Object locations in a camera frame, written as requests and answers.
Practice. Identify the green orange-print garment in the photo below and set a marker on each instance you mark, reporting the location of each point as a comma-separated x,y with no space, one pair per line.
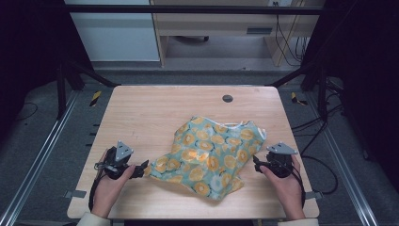
207,153

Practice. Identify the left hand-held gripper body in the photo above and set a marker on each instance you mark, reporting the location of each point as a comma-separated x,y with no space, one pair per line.
120,153

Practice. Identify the black horizontal frame bar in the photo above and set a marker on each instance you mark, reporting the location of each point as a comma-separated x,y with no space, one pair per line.
188,9

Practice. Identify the person's left hand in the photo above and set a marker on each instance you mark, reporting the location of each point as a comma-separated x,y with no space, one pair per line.
108,191

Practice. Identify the black metal stand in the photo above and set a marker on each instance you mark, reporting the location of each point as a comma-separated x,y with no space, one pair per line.
62,91
321,94

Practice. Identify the person's right hand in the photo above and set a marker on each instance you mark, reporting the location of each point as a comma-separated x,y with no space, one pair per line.
288,191

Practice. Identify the grey table bracket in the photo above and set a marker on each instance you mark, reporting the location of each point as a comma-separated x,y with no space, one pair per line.
313,195
75,194

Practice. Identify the black curtain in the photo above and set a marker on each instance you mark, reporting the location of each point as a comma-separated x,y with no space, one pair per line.
363,62
28,47

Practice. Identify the white cabinet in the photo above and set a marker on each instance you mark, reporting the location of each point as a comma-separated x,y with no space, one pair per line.
119,34

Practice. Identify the grey table grommet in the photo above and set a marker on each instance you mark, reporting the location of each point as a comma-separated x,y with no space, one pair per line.
227,98

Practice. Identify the yellow black tape strip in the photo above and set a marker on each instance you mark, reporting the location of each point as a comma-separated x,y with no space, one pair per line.
95,98
296,99

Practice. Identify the aluminium rail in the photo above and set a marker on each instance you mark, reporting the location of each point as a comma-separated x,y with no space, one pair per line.
37,157
345,166

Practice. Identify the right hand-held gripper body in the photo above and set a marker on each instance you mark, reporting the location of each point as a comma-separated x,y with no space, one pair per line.
280,163

